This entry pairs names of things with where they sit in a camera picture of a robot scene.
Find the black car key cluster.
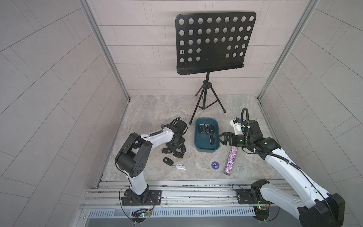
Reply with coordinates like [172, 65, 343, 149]
[181, 144, 186, 153]

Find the black chrome car key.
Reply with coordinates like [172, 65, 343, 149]
[209, 125, 215, 134]

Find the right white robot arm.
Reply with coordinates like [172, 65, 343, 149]
[218, 108, 346, 227]

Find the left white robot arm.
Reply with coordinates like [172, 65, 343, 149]
[115, 117, 188, 204]

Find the teal plastic storage box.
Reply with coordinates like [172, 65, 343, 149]
[194, 118, 220, 153]

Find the black car key front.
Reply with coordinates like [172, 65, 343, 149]
[163, 157, 174, 166]

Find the white remote key fob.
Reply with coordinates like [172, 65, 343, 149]
[172, 164, 186, 170]

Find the purple glitter tube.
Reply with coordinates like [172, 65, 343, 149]
[224, 146, 238, 176]

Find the round purple lid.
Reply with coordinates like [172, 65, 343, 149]
[211, 161, 220, 170]

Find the left circuit board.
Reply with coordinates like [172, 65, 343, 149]
[131, 209, 153, 223]

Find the circuit board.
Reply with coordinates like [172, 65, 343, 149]
[253, 205, 270, 222]
[131, 209, 153, 223]

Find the right circuit board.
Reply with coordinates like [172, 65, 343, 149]
[253, 205, 270, 222]

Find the black perforated music stand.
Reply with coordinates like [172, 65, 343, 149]
[175, 11, 257, 110]

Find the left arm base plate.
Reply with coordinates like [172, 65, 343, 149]
[121, 189, 162, 206]

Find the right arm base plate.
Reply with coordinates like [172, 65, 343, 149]
[233, 187, 269, 204]

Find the aluminium mounting rail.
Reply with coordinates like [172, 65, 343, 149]
[80, 180, 272, 209]

